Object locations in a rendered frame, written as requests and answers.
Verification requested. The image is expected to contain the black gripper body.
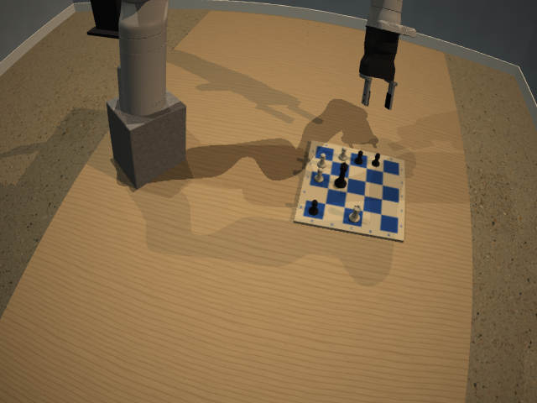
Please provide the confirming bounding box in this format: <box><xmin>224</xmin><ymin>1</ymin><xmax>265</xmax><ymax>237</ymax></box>
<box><xmin>359</xmin><ymin>6</ymin><xmax>416</xmax><ymax>81</ymax></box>

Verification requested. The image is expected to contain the blue and cream chessboard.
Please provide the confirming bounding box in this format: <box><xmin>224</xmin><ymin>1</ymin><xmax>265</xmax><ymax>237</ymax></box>
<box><xmin>294</xmin><ymin>140</ymin><xmax>405</xmax><ymax>242</ymax></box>

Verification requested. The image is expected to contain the white chess rook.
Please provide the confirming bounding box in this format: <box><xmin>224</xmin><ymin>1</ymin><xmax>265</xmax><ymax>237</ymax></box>
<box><xmin>349</xmin><ymin>205</ymin><xmax>361</xmax><ymax>222</ymax></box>

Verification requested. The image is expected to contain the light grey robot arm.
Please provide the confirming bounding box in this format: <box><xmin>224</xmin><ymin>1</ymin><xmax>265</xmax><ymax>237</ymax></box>
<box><xmin>117</xmin><ymin>0</ymin><xmax>403</xmax><ymax>116</ymax></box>

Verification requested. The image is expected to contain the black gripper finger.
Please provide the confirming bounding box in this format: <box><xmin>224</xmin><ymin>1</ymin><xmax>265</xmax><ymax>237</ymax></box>
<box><xmin>384</xmin><ymin>80</ymin><xmax>398</xmax><ymax>110</ymax></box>
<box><xmin>359</xmin><ymin>73</ymin><xmax>372</xmax><ymax>106</ymax></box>

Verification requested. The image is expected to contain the white pawn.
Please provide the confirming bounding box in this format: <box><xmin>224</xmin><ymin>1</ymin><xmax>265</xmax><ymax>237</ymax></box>
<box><xmin>315</xmin><ymin>168</ymin><xmax>324</xmax><ymax>183</ymax></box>
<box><xmin>338</xmin><ymin>146</ymin><xmax>347</xmax><ymax>160</ymax></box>
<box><xmin>317</xmin><ymin>154</ymin><xmax>326</xmax><ymax>168</ymax></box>

